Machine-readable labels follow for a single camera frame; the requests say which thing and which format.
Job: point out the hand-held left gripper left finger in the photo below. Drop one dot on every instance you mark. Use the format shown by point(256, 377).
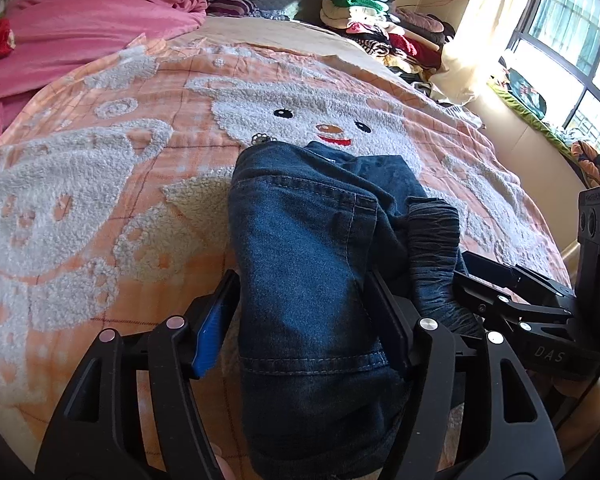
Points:
point(210, 332)

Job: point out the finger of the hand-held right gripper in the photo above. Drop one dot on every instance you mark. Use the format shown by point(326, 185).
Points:
point(510, 312)
point(525, 277)

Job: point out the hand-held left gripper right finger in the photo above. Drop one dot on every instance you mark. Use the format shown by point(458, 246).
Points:
point(397, 330)

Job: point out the blue denim pants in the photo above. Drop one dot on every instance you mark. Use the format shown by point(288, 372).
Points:
point(300, 260)

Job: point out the orange patterned cloth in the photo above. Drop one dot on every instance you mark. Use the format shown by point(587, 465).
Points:
point(595, 162)

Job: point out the orange blanket with white bears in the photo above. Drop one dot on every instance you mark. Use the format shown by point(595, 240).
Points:
point(105, 185)

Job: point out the green-trimmed cloth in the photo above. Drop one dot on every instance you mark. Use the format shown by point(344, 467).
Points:
point(527, 95)

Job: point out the window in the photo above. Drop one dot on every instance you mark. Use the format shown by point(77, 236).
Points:
point(575, 35)

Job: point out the cream curtain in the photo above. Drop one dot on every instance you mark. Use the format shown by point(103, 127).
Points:
point(485, 35)

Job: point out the pile of folded clothes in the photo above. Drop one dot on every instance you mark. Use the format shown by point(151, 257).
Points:
point(380, 25)

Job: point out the purple striped cloth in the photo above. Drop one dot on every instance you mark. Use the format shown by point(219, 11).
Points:
point(230, 6)

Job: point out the pink quilt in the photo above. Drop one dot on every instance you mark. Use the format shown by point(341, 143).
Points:
point(95, 25)

